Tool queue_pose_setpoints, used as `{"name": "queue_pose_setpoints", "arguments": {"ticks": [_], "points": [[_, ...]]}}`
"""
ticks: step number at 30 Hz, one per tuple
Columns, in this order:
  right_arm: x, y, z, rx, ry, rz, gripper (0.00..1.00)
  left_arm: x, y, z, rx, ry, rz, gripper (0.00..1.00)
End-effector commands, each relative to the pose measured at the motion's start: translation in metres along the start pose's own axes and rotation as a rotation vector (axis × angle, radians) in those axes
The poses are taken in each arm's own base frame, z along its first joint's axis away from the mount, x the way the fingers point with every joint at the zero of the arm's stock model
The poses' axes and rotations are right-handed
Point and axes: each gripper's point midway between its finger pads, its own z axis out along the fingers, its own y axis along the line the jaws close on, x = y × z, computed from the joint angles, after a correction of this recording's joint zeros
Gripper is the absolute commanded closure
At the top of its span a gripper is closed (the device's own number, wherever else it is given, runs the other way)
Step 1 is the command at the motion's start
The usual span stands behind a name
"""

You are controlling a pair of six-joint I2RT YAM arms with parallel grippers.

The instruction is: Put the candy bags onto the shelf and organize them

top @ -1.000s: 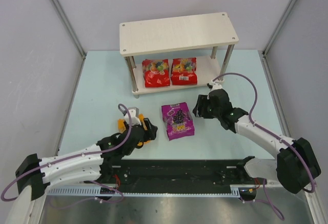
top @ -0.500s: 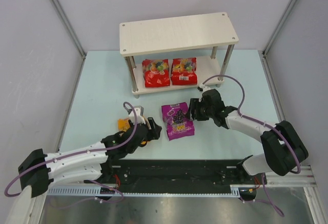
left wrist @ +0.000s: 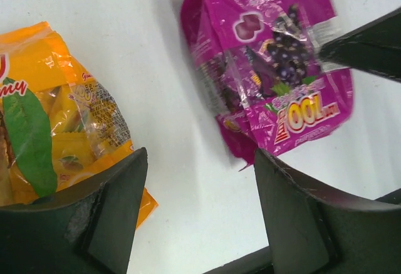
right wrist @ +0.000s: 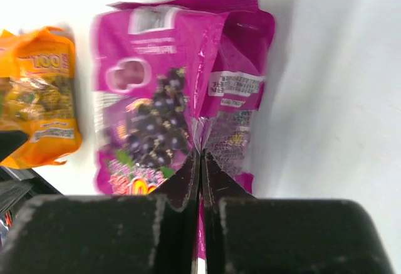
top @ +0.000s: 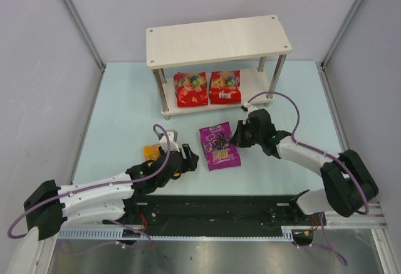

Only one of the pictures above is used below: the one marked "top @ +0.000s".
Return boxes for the purple candy bag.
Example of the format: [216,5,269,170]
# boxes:
[199,122,241,171]

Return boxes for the red candy bag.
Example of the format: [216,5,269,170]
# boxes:
[209,70,242,105]
[174,72,208,107]

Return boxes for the orange candy bag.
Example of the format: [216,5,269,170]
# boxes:
[143,144,162,161]

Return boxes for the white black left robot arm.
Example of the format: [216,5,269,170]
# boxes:
[24,144,199,240]

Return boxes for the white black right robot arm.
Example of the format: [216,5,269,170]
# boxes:
[230,106,379,218]

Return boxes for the beige two-tier shelf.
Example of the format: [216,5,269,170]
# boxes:
[146,15,292,120]

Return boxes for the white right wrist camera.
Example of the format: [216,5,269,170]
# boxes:
[241,102,258,113]

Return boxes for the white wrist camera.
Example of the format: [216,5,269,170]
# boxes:
[241,102,258,113]
[158,129,180,152]

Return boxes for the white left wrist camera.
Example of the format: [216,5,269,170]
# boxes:
[158,129,180,152]

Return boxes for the white slotted cable duct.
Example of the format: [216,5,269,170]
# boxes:
[58,227,312,242]

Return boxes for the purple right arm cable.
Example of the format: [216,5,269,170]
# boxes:
[247,91,370,267]

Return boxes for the aluminium right side rail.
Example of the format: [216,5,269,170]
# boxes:
[319,63,401,274]

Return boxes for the aluminium left corner post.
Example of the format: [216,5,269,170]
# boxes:
[60,0,106,73]

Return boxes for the aluminium corner post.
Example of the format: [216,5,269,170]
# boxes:
[60,0,106,73]
[320,0,365,71]

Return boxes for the aluminium right corner post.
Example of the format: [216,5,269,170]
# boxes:
[320,0,365,71]

